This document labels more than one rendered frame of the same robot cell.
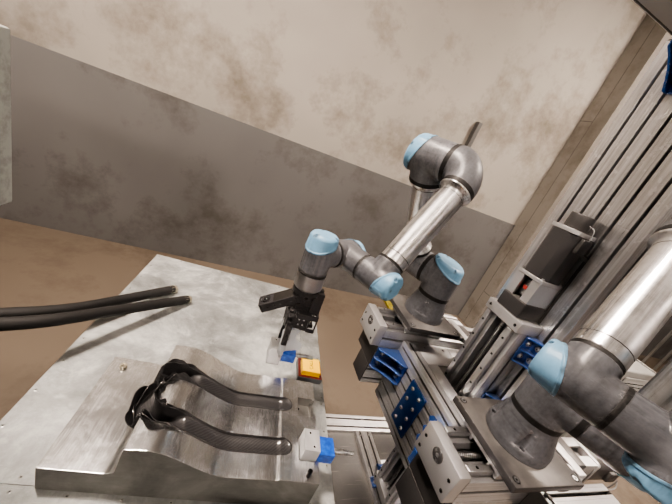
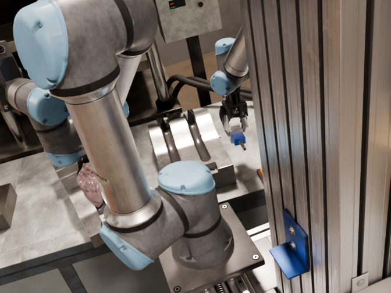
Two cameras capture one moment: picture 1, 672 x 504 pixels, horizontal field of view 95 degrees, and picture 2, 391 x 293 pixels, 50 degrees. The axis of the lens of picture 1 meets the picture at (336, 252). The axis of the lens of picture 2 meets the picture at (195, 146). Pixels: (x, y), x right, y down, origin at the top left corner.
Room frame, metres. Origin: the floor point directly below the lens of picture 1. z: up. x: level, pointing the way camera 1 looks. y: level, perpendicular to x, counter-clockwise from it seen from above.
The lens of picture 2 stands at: (0.79, -1.29, 1.81)
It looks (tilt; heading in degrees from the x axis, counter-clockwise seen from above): 34 degrees down; 100
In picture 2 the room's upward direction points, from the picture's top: 13 degrees counter-clockwise
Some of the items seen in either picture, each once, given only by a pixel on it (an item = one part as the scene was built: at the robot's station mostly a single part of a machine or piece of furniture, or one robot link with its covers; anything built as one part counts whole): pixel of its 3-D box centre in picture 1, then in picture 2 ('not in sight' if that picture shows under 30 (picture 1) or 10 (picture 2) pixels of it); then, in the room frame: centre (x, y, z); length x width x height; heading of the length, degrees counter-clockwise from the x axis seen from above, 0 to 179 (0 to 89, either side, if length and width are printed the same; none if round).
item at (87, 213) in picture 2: not in sight; (101, 183); (0.17, -0.06, 0.86); 0.50 x 0.26 x 0.11; 123
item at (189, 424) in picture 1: (219, 407); (181, 136); (0.49, 0.10, 0.92); 0.35 x 0.16 x 0.09; 106
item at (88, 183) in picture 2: not in sight; (100, 174); (0.18, -0.06, 0.90); 0.26 x 0.18 x 0.08; 123
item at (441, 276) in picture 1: (441, 275); not in sight; (1.08, -0.39, 1.20); 0.13 x 0.12 x 0.14; 53
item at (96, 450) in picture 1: (208, 416); (185, 143); (0.49, 0.12, 0.87); 0.50 x 0.26 x 0.14; 106
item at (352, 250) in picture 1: (348, 256); not in sight; (0.79, -0.04, 1.24); 0.11 x 0.11 x 0.08; 53
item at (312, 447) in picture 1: (327, 450); not in sight; (0.51, -0.16, 0.89); 0.13 x 0.05 x 0.05; 106
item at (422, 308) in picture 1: (428, 302); not in sight; (1.08, -0.40, 1.09); 0.15 x 0.15 x 0.10
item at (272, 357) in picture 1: (291, 353); (239, 140); (0.71, 0.01, 0.93); 0.13 x 0.05 x 0.05; 106
